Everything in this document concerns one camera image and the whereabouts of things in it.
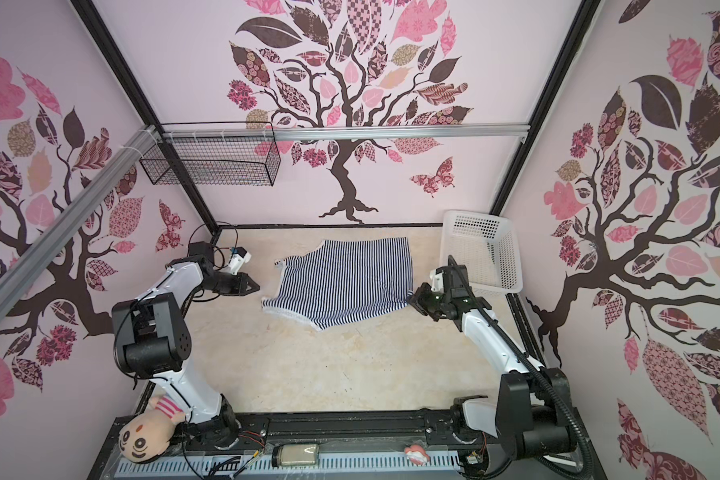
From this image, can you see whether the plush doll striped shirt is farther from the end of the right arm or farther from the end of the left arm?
the end of the right arm

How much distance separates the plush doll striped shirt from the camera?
665 millimetres

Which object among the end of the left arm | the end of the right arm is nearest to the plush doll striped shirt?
the end of the left arm
